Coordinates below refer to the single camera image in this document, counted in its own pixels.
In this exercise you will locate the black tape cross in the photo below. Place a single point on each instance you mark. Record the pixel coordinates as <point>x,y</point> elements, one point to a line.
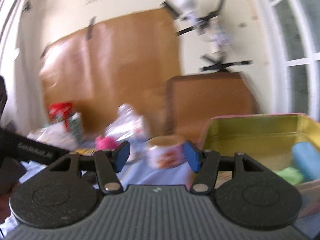
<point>220,65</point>

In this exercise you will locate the small yellow card pack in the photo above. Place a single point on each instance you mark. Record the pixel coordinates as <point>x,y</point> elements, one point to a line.
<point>85,151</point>

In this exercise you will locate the red snack bag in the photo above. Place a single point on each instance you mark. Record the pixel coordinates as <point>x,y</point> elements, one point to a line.
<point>61,112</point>

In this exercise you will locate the blue striped tablecloth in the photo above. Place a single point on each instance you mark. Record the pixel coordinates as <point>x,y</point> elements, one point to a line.
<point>63,201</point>

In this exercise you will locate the window frame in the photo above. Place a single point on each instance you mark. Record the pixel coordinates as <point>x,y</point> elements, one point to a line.
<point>292,33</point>

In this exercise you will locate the white power strip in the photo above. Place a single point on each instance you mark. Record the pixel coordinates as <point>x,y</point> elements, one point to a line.
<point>209,27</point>

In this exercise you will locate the blue plastic case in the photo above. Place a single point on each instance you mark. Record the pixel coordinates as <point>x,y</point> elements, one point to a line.
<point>306,159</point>

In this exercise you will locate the wood pattern wall sheet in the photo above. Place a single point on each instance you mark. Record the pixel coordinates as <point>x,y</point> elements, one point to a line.
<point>122,60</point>

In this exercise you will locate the brown woven chair back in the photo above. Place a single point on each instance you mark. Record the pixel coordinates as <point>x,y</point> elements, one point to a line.
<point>192,100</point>

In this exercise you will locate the plastic bag with paper cups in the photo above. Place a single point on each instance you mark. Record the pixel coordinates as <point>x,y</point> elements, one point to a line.
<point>129,125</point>

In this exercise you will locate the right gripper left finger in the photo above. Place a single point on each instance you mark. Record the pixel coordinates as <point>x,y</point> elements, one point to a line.
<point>108,164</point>

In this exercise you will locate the green drink carton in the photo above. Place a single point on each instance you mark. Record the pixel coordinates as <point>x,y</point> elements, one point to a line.
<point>76,127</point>

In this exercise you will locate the white peanut can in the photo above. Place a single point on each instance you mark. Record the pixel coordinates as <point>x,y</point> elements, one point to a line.
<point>165,151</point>

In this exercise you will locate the white tissue paper pack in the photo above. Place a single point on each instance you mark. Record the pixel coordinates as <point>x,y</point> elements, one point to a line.
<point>55,135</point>

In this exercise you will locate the green cloth glove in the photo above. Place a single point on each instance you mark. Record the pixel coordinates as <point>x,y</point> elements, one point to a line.
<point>291,175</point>

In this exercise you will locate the pink macaron tin box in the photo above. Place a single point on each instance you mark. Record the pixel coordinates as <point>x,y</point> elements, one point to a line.
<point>266,138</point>

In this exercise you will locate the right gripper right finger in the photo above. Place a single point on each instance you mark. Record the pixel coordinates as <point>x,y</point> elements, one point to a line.
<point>203,163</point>

